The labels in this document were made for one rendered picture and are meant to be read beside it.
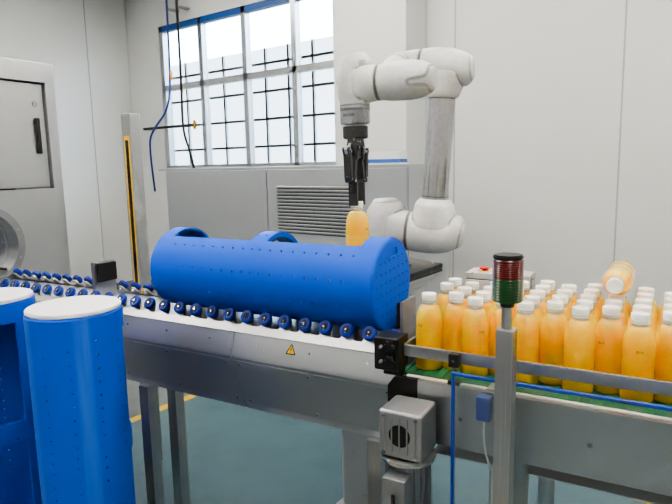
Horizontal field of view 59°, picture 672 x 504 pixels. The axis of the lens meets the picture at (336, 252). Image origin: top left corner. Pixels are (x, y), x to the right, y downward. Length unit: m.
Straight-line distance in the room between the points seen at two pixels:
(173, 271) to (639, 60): 3.17
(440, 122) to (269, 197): 1.95
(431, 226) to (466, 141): 2.36
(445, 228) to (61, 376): 1.38
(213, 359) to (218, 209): 2.38
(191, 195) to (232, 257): 2.64
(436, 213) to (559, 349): 0.87
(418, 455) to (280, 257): 0.73
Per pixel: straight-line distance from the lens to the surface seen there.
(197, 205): 4.51
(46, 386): 1.97
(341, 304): 1.72
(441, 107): 2.25
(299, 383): 1.90
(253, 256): 1.89
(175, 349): 2.18
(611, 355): 1.54
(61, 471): 2.06
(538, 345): 1.55
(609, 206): 4.24
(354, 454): 2.56
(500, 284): 1.26
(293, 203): 3.82
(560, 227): 4.33
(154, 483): 2.58
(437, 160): 2.25
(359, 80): 1.75
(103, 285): 2.59
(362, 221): 1.77
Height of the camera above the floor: 1.45
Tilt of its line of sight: 8 degrees down
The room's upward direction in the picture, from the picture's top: 1 degrees counter-clockwise
